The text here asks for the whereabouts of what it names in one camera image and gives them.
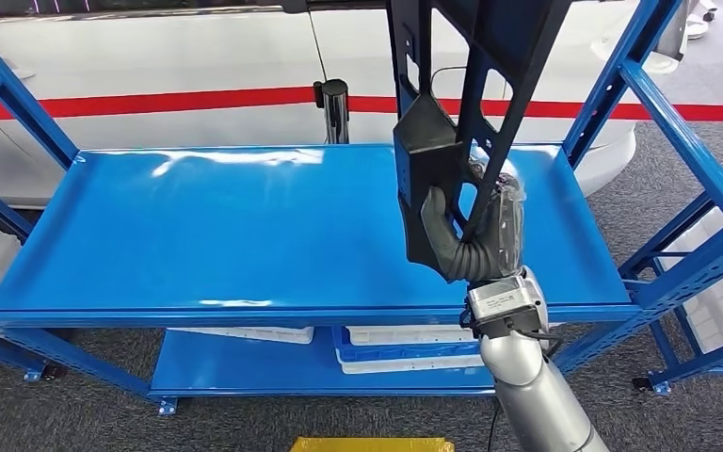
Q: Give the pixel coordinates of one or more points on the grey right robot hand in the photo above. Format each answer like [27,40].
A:
[499,237]

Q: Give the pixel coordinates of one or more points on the black plastic panel part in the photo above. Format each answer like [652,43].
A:
[430,150]

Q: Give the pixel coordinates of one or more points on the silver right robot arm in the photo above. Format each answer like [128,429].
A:
[536,399]

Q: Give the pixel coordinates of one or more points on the white round-based stand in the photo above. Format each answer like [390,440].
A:
[701,25]

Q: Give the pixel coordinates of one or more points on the white car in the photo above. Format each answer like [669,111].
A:
[149,56]

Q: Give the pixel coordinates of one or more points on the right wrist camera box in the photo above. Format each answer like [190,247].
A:
[505,299]

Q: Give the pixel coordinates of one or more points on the black stanchion post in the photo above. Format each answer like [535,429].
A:
[335,112]

